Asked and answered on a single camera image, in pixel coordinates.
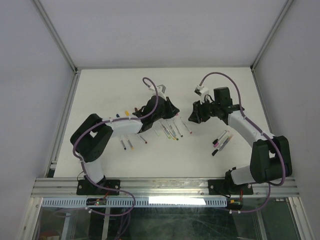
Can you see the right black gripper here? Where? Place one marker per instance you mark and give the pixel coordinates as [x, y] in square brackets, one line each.
[197, 113]

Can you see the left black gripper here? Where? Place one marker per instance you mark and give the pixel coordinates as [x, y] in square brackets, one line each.
[172, 110]

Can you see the pink cap marker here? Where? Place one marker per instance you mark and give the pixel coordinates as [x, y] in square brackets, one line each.
[185, 125]

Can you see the light green cap marker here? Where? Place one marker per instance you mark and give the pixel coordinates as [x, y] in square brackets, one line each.
[157, 133]

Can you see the blue cap marker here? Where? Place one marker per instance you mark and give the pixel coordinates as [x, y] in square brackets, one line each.
[122, 143]

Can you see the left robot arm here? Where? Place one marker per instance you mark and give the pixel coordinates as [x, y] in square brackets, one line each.
[91, 138]

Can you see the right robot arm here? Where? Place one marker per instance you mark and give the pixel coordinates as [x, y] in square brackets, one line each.
[270, 158]

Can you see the magenta cap marker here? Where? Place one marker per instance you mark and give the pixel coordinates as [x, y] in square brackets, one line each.
[220, 140]

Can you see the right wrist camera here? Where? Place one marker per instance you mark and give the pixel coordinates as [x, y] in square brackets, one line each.
[203, 92]

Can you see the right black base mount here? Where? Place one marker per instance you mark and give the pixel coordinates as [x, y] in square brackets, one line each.
[226, 187]

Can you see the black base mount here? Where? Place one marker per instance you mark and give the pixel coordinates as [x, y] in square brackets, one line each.
[106, 186]
[226, 187]

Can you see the white slotted cable duct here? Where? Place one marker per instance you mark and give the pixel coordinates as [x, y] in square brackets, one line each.
[140, 202]

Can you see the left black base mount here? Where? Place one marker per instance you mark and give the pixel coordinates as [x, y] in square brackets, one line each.
[106, 186]

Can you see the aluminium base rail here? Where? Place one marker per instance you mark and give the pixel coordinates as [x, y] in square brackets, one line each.
[145, 187]

